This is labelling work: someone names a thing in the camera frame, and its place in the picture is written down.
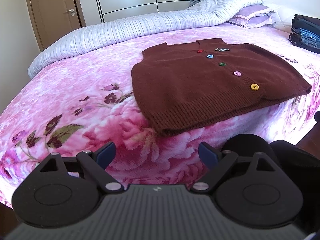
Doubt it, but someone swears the maroon knitted button vest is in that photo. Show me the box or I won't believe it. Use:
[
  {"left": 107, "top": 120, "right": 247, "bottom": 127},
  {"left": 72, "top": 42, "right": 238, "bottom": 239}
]
[{"left": 131, "top": 38, "right": 312, "bottom": 136}]

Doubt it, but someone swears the stack of folded dark clothes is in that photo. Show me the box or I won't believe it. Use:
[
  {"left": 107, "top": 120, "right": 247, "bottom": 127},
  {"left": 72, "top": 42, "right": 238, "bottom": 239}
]
[{"left": 289, "top": 14, "right": 320, "bottom": 54}]

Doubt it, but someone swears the pink floral bed blanket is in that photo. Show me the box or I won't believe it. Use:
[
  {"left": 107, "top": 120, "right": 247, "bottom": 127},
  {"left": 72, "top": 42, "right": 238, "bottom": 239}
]
[{"left": 1, "top": 23, "right": 319, "bottom": 206}]

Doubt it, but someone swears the purple pillow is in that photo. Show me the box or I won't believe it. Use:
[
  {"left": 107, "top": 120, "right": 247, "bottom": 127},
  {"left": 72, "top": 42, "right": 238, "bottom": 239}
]
[{"left": 227, "top": 5, "right": 276, "bottom": 28}]

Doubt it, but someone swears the white striped rolled duvet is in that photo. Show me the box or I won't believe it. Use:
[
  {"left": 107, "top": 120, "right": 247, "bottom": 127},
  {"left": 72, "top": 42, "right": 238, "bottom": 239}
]
[{"left": 28, "top": 0, "right": 263, "bottom": 79}]

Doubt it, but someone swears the cream padded headboard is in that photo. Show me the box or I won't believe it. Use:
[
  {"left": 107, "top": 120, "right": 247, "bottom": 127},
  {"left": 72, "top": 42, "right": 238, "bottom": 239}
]
[{"left": 264, "top": 3, "right": 302, "bottom": 33}]

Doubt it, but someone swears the brown wooden door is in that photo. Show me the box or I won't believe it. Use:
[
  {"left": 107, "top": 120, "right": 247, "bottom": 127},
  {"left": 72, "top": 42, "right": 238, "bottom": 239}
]
[{"left": 27, "top": 0, "right": 85, "bottom": 51}]

